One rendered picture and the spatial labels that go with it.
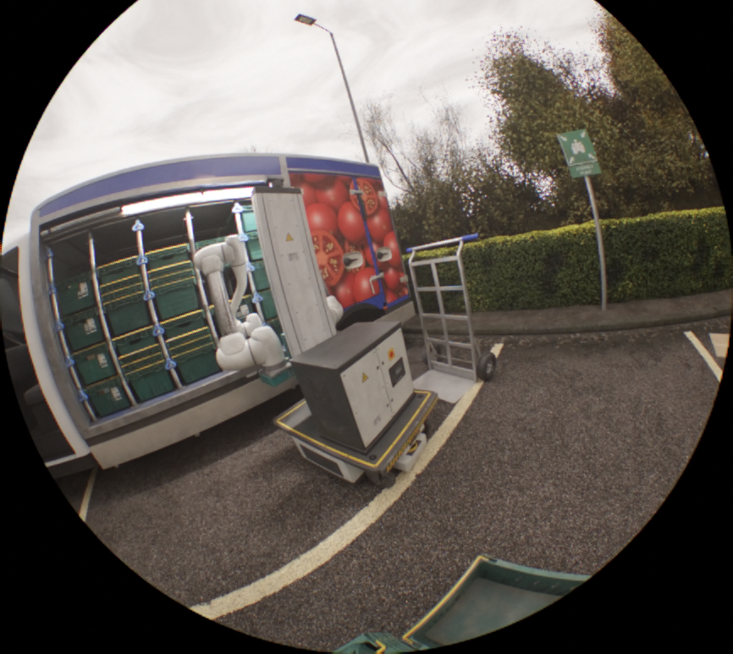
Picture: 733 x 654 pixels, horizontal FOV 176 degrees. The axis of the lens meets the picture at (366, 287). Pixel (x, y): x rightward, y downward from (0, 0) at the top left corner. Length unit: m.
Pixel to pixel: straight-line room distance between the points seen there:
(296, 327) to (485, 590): 1.60
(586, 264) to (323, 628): 3.82
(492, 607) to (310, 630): 0.68
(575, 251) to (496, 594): 3.28
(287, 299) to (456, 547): 1.52
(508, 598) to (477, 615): 0.13
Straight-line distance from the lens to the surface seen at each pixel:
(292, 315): 1.34
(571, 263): 3.41
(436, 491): 1.45
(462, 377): 2.28
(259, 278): 2.20
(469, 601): 1.23
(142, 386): 2.19
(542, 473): 1.51
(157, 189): 2.12
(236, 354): 1.40
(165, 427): 2.12
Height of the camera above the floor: 1.23
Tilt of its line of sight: 7 degrees down
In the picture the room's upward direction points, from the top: 14 degrees counter-clockwise
